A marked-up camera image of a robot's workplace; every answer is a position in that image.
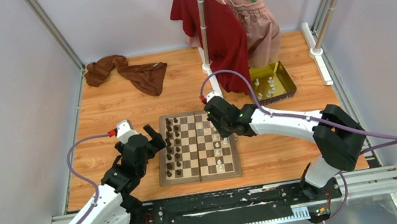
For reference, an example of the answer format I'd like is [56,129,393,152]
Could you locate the dark chess piece king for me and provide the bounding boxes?
[166,146,174,154]

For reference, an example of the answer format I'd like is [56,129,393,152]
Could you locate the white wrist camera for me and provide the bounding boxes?
[205,91,223,103]
[115,119,139,144]

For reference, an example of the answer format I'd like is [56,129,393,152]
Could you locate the white corner rack foot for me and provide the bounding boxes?
[301,22,334,86]

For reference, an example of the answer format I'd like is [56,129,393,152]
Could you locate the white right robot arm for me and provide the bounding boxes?
[203,95,366,201]

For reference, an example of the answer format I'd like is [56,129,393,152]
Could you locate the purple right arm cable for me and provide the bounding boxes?
[196,41,397,182]

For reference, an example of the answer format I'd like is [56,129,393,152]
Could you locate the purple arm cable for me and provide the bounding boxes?
[2,131,133,224]
[196,41,397,182]

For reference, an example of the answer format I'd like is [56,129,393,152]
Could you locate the wooden chess board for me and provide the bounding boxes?
[159,110,243,186]

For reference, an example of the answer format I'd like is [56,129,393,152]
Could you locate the white chess pieces in tray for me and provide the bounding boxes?
[254,76,276,100]

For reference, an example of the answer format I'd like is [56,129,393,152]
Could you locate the pink hanging garment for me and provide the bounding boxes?
[179,0,287,79]

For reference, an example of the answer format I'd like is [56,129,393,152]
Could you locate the brown crumpled cloth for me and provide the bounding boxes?
[85,55,168,97]

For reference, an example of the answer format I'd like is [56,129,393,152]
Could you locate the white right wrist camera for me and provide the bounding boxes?
[205,91,223,103]

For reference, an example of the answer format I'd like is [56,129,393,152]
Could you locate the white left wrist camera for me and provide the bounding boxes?
[115,119,139,144]

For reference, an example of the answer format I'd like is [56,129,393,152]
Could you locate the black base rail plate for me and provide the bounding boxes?
[130,178,342,224]

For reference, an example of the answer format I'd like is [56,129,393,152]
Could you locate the dark chess piece queen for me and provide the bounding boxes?
[166,140,172,148]

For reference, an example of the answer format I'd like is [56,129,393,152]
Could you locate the yellow transparent tray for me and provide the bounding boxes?
[249,61,297,106]

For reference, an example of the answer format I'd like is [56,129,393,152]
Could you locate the red hanging shirt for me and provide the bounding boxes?
[170,0,250,80]

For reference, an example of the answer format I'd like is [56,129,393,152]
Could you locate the white clothes rack stand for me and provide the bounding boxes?
[196,0,223,97]

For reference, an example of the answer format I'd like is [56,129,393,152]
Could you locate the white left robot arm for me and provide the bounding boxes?
[68,120,166,224]

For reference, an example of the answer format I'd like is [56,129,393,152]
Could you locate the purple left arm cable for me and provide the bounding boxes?
[2,131,133,224]

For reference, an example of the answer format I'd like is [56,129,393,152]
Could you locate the dark chess piece rook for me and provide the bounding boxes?
[165,118,171,127]

